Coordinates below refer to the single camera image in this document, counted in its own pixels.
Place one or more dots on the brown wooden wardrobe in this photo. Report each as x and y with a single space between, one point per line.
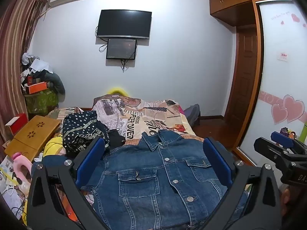
235 2

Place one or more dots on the striped pillow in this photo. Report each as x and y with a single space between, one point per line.
67 112

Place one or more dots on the blue denim jacket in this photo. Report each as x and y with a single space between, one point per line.
156 184

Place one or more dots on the grey cloth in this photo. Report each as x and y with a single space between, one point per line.
56 82

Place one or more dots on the pink toy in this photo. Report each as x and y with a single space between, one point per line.
22 165

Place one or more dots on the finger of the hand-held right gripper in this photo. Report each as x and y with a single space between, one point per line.
281 139
267 148

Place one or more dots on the red box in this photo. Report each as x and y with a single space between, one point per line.
18 124

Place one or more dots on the black cloth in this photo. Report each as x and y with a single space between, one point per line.
116 137

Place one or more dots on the grey purple backpack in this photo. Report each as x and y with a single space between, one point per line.
193 115

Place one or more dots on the black wall television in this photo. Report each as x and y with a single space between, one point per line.
123 24

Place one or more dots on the white crumpled cloth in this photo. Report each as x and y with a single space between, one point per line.
38 64

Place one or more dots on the green patterned bag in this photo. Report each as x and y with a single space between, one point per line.
40 101

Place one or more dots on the pile of white papers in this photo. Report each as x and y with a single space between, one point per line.
9 191

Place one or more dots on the orange box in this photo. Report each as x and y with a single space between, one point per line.
36 88

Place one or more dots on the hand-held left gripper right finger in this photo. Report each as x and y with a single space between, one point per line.
217 160

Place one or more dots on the dark polka dot garment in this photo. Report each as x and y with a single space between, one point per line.
80 131

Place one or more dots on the newspaper print bedspread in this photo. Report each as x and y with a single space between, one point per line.
141 117

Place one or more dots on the wooden lap table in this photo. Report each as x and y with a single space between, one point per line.
31 134

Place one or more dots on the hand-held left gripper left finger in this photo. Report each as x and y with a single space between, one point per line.
91 158

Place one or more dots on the small black wall monitor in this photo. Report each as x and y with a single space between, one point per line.
121 49

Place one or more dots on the yellow pillow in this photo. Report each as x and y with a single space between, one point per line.
117 93

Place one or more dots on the person's right hand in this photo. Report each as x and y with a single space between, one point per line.
286 198

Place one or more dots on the brown striped curtain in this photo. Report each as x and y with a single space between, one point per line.
14 52

